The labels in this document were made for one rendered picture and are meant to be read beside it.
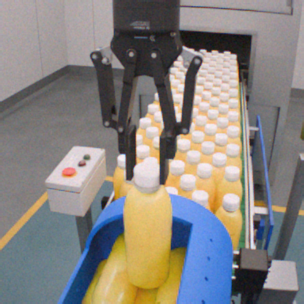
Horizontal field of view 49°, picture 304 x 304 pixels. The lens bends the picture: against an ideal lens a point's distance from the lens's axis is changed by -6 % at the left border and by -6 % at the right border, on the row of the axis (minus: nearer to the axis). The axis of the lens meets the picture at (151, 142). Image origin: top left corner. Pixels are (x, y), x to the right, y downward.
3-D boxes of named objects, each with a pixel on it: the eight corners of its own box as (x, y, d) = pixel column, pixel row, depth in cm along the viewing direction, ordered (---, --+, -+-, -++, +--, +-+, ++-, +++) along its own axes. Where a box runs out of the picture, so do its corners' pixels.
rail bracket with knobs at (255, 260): (225, 294, 80) (230, 267, 75) (226, 272, 87) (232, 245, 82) (264, 298, 78) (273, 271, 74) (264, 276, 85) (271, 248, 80)
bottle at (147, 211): (134, 295, 53) (131, 199, 44) (121, 264, 59) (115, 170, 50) (176, 283, 55) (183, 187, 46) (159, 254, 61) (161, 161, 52)
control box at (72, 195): (50, 211, 93) (43, 180, 88) (77, 172, 110) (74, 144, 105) (83, 217, 91) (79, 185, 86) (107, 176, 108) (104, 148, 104)
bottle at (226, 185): (209, 234, 99) (216, 179, 90) (214, 219, 105) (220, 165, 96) (233, 239, 97) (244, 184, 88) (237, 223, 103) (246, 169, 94)
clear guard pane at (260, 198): (243, 320, 119) (271, 225, 96) (245, 198, 187) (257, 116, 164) (244, 320, 119) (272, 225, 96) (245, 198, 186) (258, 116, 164)
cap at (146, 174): (139, 190, 46) (138, 179, 45) (130, 175, 49) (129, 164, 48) (166, 184, 47) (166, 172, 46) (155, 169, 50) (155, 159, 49)
